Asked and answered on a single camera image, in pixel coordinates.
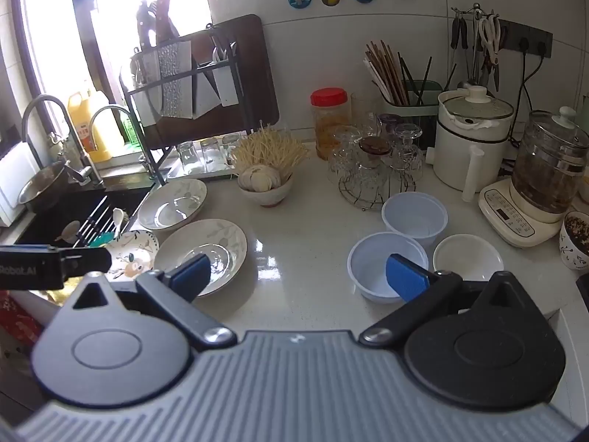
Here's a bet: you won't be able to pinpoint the clear drinking glass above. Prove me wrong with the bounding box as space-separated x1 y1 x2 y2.
200 137 221 169
176 141 200 173
222 133 242 162

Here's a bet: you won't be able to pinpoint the dark wooden cutting board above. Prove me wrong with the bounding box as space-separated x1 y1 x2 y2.
142 14 281 150

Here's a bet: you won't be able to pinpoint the tall chrome faucet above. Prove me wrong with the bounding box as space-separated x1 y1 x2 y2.
22 94 104 187

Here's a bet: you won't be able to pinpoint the bundle of chopsticks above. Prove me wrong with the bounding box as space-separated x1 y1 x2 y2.
365 41 433 106

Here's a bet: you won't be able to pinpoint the group of cutlery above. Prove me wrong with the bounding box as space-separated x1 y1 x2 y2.
69 196 120 247

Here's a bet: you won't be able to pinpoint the metal drip tray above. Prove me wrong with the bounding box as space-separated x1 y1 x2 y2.
166 161 240 182

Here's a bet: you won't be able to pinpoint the metal hook rack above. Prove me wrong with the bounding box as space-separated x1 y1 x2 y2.
451 4 500 24

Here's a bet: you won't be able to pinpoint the patterned ceramic cup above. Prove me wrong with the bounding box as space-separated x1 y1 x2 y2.
559 211 589 271

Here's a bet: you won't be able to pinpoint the ceramic bowl with brown rim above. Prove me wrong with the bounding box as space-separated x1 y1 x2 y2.
237 172 295 208

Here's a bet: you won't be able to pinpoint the red printed packaging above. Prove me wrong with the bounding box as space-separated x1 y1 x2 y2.
0 292 43 346

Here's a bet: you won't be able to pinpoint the translucent plastic bowl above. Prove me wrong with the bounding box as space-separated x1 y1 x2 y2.
381 192 449 250
347 232 430 305

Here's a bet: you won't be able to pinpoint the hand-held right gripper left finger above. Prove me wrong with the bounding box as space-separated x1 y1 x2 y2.
69 253 237 351

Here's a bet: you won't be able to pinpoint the white electric cooker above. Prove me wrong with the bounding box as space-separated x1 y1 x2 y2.
426 85 515 202

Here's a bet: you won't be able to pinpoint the deep leaf-pattern plate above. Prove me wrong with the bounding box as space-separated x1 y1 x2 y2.
137 178 209 232

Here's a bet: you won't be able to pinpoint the black dish rack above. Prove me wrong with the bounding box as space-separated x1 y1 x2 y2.
119 23 258 185

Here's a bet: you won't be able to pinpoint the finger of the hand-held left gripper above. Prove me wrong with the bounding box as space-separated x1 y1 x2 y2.
57 248 113 280

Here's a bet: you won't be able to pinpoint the dark window frame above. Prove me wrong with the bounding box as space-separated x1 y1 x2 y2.
9 0 212 102

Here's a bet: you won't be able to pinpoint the green bottle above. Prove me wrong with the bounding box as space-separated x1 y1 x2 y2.
120 110 143 145

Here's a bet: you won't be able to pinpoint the red-lidded plastic jar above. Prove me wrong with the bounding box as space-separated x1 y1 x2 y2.
310 87 349 159

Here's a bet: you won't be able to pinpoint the black power strip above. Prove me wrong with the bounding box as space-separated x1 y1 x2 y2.
494 18 553 59

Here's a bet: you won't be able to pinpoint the yellow detergent bottle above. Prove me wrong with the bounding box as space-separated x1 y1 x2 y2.
68 90 125 163

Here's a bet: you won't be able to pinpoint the white plastic board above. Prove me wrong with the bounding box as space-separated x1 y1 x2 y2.
0 142 40 227

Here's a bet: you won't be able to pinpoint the steel pot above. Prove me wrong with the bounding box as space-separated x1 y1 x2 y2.
17 162 70 215

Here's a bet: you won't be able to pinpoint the shallow leaf-pattern plate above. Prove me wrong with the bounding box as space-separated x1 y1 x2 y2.
153 218 248 298

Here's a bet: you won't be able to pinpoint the knives in dish rack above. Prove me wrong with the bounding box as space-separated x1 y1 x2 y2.
135 0 180 49

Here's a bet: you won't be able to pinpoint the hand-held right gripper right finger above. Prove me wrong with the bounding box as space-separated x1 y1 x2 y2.
359 253 525 346

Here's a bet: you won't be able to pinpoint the white ceramic bowl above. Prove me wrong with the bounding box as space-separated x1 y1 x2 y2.
433 234 504 283

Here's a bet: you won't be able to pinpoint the sliced onion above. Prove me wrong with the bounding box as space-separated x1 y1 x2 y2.
239 164 282 193

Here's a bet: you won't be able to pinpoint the small cartoon-pattern plate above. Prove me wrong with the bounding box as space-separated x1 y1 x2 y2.
105 229 159 281

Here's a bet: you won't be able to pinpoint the black-handled hanging utensils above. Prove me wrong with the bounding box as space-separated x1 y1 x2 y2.
450 15 475 89

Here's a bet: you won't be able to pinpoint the black power cable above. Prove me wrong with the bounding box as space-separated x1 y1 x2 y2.
504 50 546 148

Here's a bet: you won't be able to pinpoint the white-handled scissors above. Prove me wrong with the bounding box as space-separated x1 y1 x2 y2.
477 15 503 69

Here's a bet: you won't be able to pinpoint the glass health kettle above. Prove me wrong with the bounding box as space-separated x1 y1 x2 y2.
511 106 589 215

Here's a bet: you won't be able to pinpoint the embossed metal board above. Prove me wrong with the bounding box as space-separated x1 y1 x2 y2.
156 41 194 119

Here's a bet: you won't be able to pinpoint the white utensil caddy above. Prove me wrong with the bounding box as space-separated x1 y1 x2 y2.
195 62 244 116

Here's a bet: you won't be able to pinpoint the cluster of cut glass cups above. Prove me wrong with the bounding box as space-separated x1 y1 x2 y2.
327 113 424 185

